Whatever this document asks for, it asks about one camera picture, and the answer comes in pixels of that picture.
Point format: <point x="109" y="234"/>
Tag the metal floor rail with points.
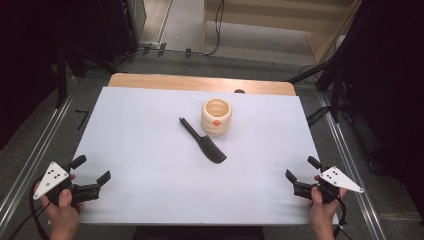
<point x="30" y="160"/>
<point x="353" y="173"/>

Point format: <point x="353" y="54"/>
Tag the black cabinet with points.
<point x="116" y="30"/>

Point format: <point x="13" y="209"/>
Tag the light wooden shelf unit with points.
<point x="266" y="23"/>

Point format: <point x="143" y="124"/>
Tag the person's left hand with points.
<point x="63" y="215"/>

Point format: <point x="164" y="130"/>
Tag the cream ribbed cup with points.
<point x="216" y="124"/>

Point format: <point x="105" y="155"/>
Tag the person's right hand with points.
<point x="321" y="213"/>

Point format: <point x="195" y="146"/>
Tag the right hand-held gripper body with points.
<point x="338" y="178"/>

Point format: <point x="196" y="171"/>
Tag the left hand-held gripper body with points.
<point x="50" y="178"/>

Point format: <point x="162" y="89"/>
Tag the black spatula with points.
<point x="205" y="145"/>

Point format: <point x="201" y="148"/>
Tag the white board sheet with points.
<point x="150" y="173"/>

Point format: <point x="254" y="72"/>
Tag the black metal stand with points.
<point x="337" y="93"/>

